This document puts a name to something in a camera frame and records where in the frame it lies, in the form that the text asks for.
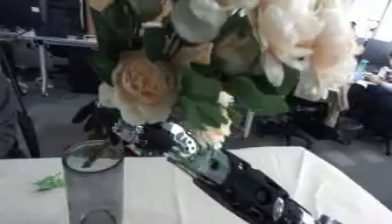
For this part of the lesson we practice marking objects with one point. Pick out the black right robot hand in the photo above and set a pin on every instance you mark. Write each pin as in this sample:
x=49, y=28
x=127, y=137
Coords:
x=100, y=117

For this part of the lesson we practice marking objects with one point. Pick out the artificial flower bouquet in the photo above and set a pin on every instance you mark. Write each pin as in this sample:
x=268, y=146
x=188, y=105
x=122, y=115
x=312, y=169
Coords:
x=148, y=84

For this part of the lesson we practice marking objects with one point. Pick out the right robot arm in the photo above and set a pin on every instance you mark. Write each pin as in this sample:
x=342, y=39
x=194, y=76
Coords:
x=250, y=186

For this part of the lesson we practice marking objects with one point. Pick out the clear glass cylinder vase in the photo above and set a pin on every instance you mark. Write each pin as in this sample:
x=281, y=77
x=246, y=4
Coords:
x=94, y=186

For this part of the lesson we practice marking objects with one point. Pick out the small green leaf piece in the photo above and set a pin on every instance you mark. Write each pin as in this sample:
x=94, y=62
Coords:
x=50, y=182

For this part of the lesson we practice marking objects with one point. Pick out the grey background desk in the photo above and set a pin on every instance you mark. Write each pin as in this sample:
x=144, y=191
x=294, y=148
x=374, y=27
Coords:
x=61, y=40

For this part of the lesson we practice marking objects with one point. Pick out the black office chair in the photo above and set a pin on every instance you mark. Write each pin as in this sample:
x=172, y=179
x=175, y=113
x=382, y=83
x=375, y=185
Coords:
x=300, y=122

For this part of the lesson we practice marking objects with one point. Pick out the black waste bin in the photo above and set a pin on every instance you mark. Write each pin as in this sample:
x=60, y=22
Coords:
x=350, y=128

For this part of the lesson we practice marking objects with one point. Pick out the teal bottle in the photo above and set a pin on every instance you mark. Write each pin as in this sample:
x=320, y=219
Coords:
x=361, y=66

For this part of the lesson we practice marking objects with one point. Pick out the person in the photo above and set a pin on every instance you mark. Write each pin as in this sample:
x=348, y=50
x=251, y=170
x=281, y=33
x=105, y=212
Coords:
x=376, y=96

